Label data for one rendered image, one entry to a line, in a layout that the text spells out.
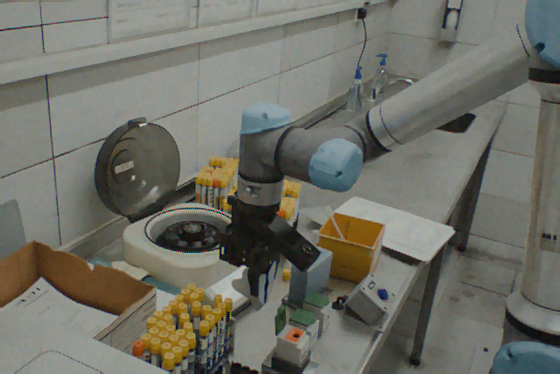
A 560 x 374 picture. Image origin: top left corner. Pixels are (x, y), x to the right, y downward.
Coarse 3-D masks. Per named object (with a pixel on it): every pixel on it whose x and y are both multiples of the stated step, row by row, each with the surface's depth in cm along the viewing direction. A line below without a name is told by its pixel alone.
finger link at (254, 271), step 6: (258, 258) 94; (252, 264) 93; (258, 264) 93; (252, 270) 93; (258, 270) 94; (252, 276) 94; (258, 276) 95; (252, 282) 95; (258, 282) 95; (252, 288) 95; (258, 288) 96; (252, 294) 97; (258, 294) 97
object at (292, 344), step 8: (288, 328) 101; (296, 328) 101; (280, 336) 99; (288, 336) 99; (296, 336) 100; (304, 336) 101; (280, 344) 99; (288, 344) 98; (296, 344) 98; (304, 344) 99; (280, 352) 100; (288, 352) 99; (296, 352) 98; (304, 352) 100; (288, 360) 100; (296, 360) 99
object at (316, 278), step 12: (324, 252) 122; (312, 264) 117; (324, 264) 121; (300, 276) 116; (312, 276) 117; (324, 276) 122; (300, 288) 117; (312, 288) 119; (324, 288) 124; (288, 300) 120; (300, 300) 118
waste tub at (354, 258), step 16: (336, 224) 141; (352, 224) 139; (368, 224) 138; (384, 224) 136; (320, 240) 130; (336, 240) 128; (352, 240) 141; (368, 240) 139; (336, 256) 129; (352, 256) 128; (368, 256) 126; (336, 272) 131; (352, 272) 129; (368, 272) 128
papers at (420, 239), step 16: (352, 208) 163; (368, 208) 164; (384, 208) 165; (400, 224) 156; (416, 224) 157; (432, 224) 158; (384, 240) 147; (400, 240) 148; (416, 240) 148; (432, 240) 149; (416, 256) 141; (432, 256) 143
